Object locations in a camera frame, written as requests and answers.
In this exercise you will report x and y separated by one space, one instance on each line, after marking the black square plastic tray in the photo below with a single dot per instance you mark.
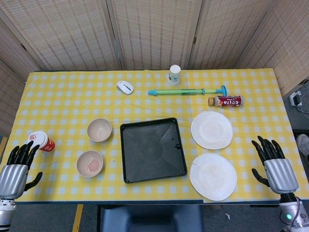
149 149

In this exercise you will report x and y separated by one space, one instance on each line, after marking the yellow white checkered tablecloth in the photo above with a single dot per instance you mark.
60 104

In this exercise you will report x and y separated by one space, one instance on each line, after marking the beige bowl with pink stain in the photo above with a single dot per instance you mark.
90 164

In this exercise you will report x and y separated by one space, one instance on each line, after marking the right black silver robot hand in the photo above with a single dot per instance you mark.
281 175

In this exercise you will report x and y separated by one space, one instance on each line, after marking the white paper plate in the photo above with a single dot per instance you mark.
212 129

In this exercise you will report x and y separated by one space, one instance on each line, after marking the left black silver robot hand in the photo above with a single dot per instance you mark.
12 180

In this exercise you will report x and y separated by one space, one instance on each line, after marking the white power adapter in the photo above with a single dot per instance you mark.
295 98

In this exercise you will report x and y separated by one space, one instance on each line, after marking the grey shoe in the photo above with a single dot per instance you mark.
303 145

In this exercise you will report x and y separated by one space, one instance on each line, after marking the Costa coffee bottle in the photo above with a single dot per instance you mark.
228 101

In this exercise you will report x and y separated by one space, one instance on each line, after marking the plain beige bowl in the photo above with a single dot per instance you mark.
99 130

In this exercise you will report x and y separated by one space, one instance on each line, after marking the white paper plate cracked rim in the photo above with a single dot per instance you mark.
213 177

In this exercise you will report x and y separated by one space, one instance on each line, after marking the red paper cup white lid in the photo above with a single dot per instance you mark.
47 145

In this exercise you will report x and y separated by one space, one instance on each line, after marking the green blue hand pump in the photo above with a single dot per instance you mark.
173 92

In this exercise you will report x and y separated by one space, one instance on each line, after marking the white computer mouse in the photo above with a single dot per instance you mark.
125 87

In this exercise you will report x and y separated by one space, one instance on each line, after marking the white paper cup blue flower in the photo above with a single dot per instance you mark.
174 76

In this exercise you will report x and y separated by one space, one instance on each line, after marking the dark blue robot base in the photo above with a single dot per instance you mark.
149 218

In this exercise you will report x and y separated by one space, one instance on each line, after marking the woven folding screen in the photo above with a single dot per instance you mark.
154 31

